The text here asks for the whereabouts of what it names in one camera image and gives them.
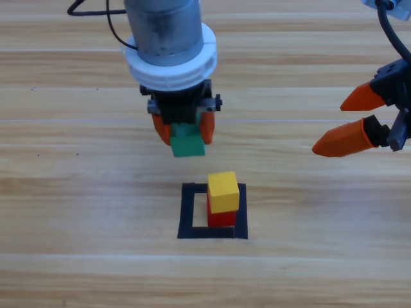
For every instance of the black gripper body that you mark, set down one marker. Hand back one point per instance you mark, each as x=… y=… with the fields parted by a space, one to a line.
x=401 y=90
x=180 y=106

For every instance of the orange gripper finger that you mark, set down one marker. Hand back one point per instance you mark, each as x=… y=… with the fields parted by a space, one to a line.
x=161 y=130
x=345 y=141
x=208 y=128
x=363 y=97

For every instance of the green wooden block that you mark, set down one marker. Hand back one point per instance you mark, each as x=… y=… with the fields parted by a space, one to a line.
x=187 y=146

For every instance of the yellow wooden block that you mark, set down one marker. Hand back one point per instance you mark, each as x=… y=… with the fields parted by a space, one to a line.
x=223 y=192

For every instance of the red wooden block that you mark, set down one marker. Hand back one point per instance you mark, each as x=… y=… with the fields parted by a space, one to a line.
x=221 y=219

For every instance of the black tape square outline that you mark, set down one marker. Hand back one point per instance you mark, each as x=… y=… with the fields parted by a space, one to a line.
x=185 y=218

